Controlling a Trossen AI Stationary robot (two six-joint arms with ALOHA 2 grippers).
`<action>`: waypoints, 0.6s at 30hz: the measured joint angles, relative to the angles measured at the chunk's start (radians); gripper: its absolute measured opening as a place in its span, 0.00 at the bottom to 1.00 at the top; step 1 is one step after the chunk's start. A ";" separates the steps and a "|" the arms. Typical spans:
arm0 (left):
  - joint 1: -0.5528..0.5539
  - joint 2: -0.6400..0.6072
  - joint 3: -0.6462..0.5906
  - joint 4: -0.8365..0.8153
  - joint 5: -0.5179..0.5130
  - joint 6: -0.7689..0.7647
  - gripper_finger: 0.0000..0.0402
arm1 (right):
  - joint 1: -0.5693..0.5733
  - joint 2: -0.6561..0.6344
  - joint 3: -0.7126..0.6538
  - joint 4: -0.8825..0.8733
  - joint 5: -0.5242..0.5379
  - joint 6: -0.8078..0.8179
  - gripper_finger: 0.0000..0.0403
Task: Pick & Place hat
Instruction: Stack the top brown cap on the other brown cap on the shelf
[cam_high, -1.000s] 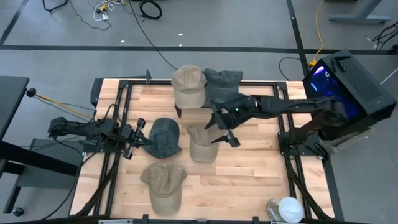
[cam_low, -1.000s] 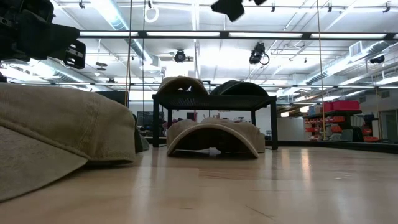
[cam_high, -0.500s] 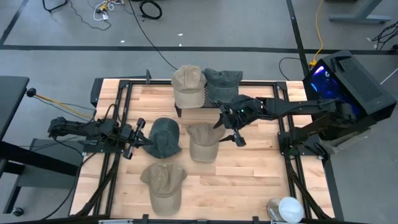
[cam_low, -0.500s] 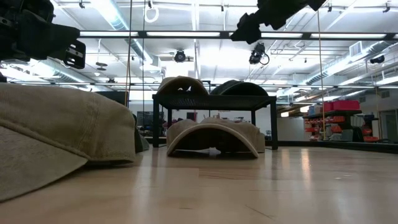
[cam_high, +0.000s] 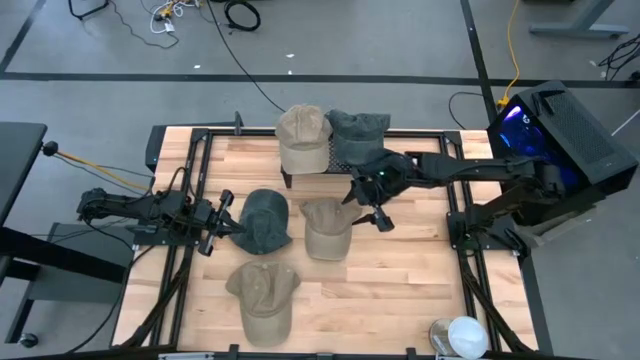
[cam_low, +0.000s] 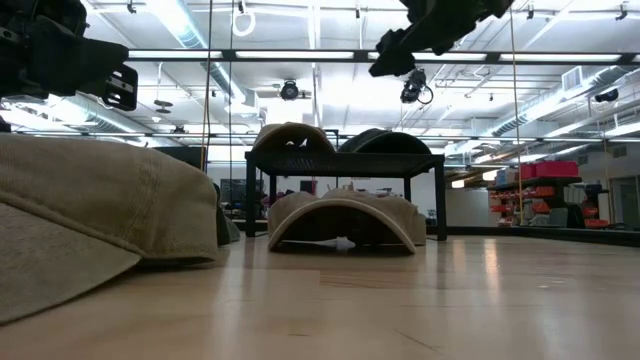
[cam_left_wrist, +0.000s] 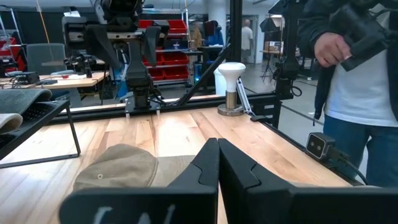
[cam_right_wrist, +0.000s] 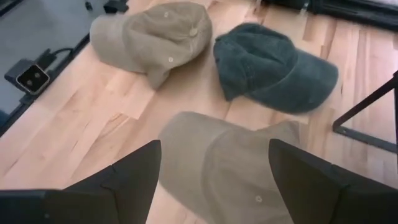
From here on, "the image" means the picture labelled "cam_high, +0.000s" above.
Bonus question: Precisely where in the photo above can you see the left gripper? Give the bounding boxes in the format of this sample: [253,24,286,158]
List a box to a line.
[192,188,248,258]

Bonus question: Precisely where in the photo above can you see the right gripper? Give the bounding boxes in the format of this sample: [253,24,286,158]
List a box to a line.
[342,171,397,234]

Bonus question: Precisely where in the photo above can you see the dark grey baseball cap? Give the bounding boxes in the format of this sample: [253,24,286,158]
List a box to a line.
[325,108,392,167]
[229,188,293,256]

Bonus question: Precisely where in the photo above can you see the tan baseball cap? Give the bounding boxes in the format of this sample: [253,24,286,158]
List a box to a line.
[298,196,363,262]
[224,259,302,348]
[274,103,334,176]

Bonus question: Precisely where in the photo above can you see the black mesh metal riser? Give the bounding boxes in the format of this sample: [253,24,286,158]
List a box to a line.
[280,113,385,190]

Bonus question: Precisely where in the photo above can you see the black control box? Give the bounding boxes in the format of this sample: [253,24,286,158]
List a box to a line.
[144,124,169,174]

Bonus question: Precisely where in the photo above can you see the grey tower stand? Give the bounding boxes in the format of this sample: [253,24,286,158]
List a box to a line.
[514,202,599,250]

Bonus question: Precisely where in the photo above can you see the black desk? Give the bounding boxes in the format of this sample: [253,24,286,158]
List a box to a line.
[0,121,136,349]

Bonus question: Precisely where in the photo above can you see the black computer tower blue light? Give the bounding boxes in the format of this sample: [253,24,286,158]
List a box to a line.
[487,79,640,226]

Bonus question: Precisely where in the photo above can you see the grey desk leg base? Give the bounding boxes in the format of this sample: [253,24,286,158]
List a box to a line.
[528,0,631,40]

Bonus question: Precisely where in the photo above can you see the black aluminium table frame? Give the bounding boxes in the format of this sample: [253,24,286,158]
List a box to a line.
[169,127,501,354]

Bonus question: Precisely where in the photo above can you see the black cable bundle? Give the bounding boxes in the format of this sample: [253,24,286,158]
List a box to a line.
[119,244,194,349]
[457,252,536,354]

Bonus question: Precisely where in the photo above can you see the black cable loop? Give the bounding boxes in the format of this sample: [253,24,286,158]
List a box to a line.
[447,91,484,131]

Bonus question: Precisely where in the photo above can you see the thin yellow cable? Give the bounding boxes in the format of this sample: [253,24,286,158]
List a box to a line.
[53,151,154,194]

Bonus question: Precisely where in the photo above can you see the long black cable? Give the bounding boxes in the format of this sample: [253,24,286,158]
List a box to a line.
[206,0,290,115]

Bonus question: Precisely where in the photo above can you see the coiled black cable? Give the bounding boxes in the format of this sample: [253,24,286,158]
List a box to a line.
[223,0,262,33]

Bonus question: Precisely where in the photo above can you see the white cable bundle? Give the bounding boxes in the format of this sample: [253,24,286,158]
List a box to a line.
[148,0,201,35]

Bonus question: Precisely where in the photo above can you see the thick yellow cable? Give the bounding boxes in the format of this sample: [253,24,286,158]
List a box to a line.
[496,0,524,109]

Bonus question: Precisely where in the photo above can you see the tangled black cables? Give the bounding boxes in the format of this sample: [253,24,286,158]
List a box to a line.
[597,33,640,82]

